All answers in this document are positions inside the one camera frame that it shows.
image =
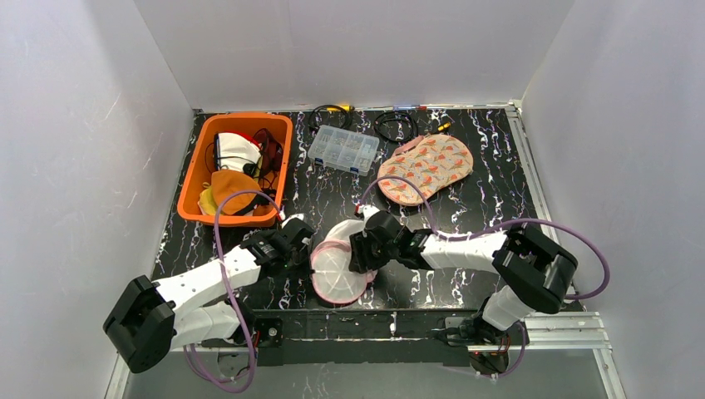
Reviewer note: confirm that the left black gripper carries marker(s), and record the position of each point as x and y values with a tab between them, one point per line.
300	242

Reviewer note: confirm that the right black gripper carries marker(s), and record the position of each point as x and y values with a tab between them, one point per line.
360	248

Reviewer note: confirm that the white mesh laundry bag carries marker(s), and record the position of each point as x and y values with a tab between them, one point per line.
332	280

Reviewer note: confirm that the floral pink fabric pouch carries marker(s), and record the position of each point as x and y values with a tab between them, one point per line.
422	167

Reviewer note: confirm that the orange bra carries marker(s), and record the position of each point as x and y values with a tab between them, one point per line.
224	183

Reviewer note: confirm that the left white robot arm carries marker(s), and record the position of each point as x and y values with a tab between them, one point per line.
151	318

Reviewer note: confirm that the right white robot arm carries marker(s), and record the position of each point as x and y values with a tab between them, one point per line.
536	270

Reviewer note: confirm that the dark maroon bra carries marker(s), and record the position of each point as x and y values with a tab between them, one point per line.
271	156

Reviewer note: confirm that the yellow bra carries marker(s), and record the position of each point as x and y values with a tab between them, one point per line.
206	202

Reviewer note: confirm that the clear plastic screw box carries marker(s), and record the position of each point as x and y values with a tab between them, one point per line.
343	150

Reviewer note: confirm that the red garment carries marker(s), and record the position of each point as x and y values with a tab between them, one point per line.
250	138

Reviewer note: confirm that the orange plastic bin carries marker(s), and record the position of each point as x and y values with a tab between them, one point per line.
238	167

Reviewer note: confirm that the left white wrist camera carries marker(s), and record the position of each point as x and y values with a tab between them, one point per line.
294	219

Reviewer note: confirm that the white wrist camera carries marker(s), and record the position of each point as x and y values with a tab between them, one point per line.
294	219
365	211

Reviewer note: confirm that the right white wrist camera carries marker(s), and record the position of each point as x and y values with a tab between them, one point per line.
365	211

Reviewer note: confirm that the aluminium right rail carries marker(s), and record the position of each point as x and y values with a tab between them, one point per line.
537	182

